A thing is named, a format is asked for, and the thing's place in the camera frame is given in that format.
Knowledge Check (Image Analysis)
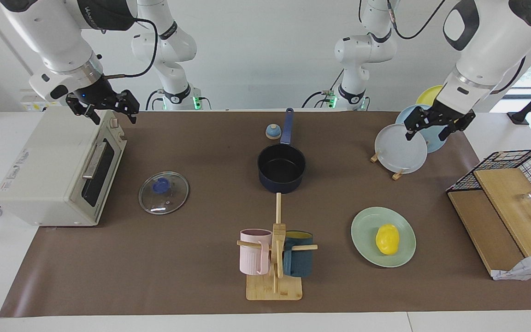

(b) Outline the glass lid with blue knob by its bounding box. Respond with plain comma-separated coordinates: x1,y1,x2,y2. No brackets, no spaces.
138,172,189,215

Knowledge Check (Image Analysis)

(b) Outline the yellow potato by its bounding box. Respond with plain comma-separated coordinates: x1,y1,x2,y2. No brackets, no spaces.
376,224,400,255

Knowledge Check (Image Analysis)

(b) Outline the light blue plate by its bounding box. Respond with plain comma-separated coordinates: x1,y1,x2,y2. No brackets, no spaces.
395,104,449,154

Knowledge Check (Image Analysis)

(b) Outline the yellow plate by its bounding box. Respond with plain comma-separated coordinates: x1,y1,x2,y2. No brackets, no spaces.
416,85,445,106

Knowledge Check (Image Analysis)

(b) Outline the pale grey plate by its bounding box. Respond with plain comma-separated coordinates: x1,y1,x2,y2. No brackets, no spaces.
375,124,428,174

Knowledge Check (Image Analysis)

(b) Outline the wooden plate rack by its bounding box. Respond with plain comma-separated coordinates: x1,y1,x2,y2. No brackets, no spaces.
370,152,404,181

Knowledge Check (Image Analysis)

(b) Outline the pale green plate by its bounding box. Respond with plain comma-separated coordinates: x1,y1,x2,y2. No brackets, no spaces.
351,207,417,268

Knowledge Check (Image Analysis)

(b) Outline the white power strip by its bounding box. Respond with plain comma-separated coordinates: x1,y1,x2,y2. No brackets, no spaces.
20,90,49,112

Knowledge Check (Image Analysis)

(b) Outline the beige toaster oven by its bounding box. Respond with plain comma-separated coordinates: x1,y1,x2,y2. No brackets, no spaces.
0,107,128,226

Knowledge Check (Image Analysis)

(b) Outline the light wooden board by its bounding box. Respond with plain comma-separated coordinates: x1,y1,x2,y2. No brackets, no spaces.
473,168,531,258

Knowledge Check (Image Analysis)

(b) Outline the brown board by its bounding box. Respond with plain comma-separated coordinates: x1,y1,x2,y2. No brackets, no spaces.
448,190,524,276

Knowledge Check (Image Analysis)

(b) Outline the dark blue saucepan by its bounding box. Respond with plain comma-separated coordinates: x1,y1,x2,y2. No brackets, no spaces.
257,108,307,193

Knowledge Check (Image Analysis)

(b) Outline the brown table mat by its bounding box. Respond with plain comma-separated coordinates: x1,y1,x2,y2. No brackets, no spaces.
0,111,531,318

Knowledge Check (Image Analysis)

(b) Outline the teal mug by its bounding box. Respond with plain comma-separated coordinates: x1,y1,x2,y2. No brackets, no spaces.
283,231,314,278

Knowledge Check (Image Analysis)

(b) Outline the pink ribbed mug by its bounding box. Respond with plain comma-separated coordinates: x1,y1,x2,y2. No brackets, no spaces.
240,229,273,276

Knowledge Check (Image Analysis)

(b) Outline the wooden mug tree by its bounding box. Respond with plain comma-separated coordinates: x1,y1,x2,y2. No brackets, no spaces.
236,193,318,301

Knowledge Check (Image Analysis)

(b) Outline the black base cable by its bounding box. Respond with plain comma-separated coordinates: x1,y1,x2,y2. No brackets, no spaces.
146,89,164,111
301,69,345,109

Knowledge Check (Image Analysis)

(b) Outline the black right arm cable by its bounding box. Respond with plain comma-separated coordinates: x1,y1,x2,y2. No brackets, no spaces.
104,18,159,79

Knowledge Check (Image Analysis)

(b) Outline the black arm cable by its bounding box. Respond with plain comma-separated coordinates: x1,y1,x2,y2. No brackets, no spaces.
104,18,159,79
388,0,448,40

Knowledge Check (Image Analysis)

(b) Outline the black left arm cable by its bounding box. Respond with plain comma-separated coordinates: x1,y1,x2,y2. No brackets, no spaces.
388,0,448,40

